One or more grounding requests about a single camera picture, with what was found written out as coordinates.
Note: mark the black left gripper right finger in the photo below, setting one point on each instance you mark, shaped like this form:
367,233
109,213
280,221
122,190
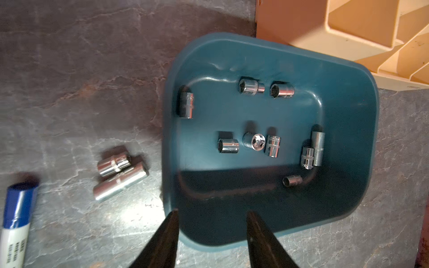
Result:
265,251

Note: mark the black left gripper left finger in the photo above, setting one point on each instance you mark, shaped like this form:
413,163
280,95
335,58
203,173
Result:
161,250

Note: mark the small chrome socket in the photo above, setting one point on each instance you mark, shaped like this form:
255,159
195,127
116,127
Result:
292,180
186,105

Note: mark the dark chrome socket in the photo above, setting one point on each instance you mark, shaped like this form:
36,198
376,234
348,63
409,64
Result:
307,157

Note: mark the chrome socket long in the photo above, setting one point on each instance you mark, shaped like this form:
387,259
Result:
318,140

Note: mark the chrome socket box front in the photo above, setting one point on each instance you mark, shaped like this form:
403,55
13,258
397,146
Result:
282,90

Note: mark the teal plastic storage box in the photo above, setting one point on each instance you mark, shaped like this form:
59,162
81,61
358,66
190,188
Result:
252,125

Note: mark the blue white marker pen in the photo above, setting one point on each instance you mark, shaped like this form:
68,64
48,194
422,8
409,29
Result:
19,205

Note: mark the wooden file organizer rack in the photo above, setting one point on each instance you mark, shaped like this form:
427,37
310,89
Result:
390,38

